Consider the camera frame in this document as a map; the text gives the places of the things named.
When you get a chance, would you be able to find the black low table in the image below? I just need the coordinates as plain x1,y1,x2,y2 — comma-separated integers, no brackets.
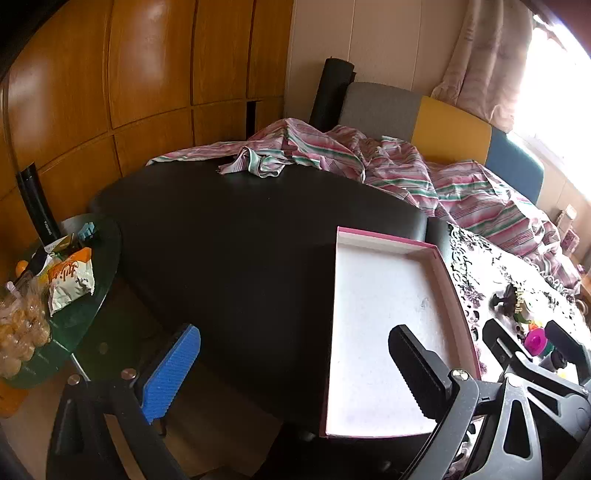
88,159,430,439

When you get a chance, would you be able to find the orange white snack packet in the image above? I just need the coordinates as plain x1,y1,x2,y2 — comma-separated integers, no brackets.
47,248,95,315

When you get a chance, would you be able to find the pink rimmed white box tray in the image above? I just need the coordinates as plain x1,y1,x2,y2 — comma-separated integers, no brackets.
320,226,482,439

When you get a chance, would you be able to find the white embroidered floral tablecloth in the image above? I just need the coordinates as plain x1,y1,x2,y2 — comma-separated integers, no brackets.
445,222,591,476

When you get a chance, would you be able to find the black rolled mat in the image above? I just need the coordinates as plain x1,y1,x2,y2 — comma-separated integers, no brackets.
308,58,357,130

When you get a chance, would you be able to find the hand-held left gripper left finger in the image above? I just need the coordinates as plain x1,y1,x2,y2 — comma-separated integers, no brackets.
46,323,201,480

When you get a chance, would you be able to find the blue and yellow chair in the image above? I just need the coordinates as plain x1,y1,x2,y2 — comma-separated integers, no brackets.
339,82,546,206

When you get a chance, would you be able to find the black tube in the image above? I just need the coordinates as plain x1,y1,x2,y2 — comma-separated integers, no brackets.
16,164,62,243

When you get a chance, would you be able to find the pink green striped bedsheet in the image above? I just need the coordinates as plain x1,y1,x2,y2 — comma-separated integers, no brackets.
147,117,583,296

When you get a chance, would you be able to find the black toy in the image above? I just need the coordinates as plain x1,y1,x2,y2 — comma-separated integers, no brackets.
491,283,519,317

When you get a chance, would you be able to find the round glass side table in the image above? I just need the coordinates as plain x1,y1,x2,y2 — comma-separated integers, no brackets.
0,215,123,388

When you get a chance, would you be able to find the dark snack packet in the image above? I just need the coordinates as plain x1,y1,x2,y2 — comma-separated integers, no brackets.
27,251,55,278

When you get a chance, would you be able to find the green yellow toy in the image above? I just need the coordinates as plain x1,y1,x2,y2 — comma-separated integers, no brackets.
513,288,534,324

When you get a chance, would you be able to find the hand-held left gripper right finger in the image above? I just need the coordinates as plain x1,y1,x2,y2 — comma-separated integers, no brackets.
388,324,483,480

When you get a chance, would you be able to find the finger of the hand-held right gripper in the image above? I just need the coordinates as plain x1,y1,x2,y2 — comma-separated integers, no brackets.
522,320,591,480
471,318,555,480

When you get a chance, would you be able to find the bag of yellow balls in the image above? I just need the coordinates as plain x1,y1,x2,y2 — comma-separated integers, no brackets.
0,277,51,379

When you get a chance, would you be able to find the window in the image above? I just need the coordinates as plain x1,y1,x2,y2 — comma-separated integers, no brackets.
508,14,591,176

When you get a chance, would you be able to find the beige curtain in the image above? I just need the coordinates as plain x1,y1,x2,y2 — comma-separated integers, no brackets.
431,0,541,134

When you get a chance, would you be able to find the magenta round toy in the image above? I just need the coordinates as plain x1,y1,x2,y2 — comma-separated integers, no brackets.
527,329,549,355

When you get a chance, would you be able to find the wooden wardrobe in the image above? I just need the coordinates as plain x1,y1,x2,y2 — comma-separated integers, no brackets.
0,0,296,296

